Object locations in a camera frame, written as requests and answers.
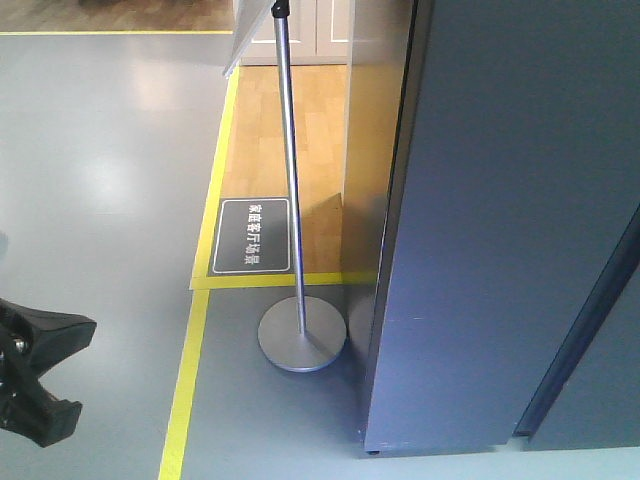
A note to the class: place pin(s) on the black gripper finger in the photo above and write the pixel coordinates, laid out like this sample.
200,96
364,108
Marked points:
29,410
44,338

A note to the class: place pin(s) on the dark fridge door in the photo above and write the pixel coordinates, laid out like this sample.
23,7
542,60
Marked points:
521,177

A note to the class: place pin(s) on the dark grey fridge body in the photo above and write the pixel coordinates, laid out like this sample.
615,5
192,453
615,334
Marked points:
589,397

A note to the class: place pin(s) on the yellow floor tape line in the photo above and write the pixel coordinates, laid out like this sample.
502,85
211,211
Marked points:
111,147

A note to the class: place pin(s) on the dark floor sign sticker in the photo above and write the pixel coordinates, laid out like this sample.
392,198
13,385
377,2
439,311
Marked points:
252,237

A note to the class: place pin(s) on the silver stanchion pole stand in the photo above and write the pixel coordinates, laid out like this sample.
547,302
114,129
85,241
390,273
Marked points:
302,333

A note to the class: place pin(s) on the white panelled cabinet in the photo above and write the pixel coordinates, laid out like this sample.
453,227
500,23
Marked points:
363,34

